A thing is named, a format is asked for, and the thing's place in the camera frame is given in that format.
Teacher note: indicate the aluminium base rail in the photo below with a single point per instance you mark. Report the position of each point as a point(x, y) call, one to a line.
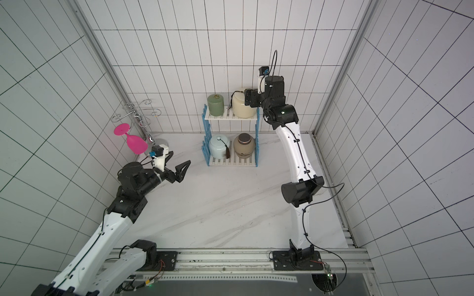
point(251, 264)

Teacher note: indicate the pink plastic wine glass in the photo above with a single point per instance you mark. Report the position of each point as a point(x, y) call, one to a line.
point(135, 143)

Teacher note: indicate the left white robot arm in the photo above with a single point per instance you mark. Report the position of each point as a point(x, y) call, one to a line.
point(83, 277)

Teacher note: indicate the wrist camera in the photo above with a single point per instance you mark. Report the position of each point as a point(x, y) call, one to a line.
point(263, 73)
point(158, 155)

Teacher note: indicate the black mounting plate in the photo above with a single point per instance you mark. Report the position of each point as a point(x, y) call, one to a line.
point(164, 261)
point(286, 261)

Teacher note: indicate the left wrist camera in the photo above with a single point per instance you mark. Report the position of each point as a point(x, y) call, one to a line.
point(158, 155)

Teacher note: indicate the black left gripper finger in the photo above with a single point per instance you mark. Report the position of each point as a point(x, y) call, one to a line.
point(183, 167)
point(179, 176)

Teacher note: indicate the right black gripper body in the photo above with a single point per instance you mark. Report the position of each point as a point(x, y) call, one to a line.
point(251, 97)

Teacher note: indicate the brown tea canister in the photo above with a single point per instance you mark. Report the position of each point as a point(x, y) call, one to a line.
point(244, 145)

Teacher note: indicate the cream tea canister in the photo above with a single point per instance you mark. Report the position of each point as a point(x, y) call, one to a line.
point(240, 109)

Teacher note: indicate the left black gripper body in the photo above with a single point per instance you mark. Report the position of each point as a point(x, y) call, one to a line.
point(168, 174)

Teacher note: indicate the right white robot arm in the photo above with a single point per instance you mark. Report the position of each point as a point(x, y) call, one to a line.
point(304, 182)

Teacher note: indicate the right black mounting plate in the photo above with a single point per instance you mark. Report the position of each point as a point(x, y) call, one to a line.
point(286, 261)

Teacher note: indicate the light blue tea canister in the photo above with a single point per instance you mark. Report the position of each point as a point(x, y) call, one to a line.
point(219, 147)

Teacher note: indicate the chrome glass holder stand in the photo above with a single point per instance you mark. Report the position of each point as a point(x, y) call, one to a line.
point(141, 114)

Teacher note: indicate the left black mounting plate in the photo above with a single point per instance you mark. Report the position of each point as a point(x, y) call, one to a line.
point(164, 261)

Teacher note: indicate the blue white wooden shelf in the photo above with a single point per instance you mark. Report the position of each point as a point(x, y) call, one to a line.
point(234, 160)

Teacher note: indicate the left base wiring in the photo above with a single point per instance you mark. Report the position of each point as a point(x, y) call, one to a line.
point(144, 279)

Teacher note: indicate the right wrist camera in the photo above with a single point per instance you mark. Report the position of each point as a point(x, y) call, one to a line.
point(263, 73)

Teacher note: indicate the green tea canister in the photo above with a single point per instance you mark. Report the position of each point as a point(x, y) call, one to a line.
point(216, 105)

